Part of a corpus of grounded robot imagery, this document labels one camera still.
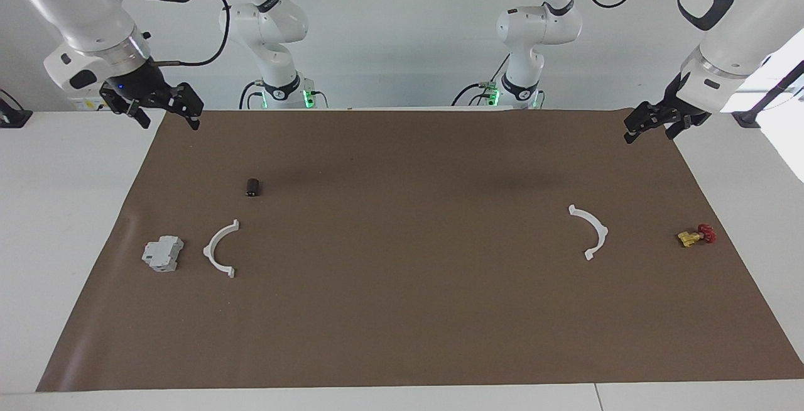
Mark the brown table mat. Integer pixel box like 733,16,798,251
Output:
36,108,804,393

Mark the black angled stand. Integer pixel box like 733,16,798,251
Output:
732,59,804,129

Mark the white wall outlet box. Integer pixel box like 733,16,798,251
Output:
68,94,109,112

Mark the grey circuit breaker block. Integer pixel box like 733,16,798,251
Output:
141,236,185,273

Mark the brass valve with red handle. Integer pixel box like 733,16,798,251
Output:
677,224,716,248

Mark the black table clamp mount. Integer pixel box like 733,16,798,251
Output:
0,89,33,129

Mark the black base cable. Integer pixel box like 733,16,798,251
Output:
239,80,263,110
451,59,511,107

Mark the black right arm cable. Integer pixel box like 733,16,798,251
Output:
151,0,232,67

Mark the white half ring pipe clamp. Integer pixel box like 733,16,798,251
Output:
568,204,609,261
203,219,240,278

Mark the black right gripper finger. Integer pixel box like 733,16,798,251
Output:
165,83,205,130
126,102,151,129

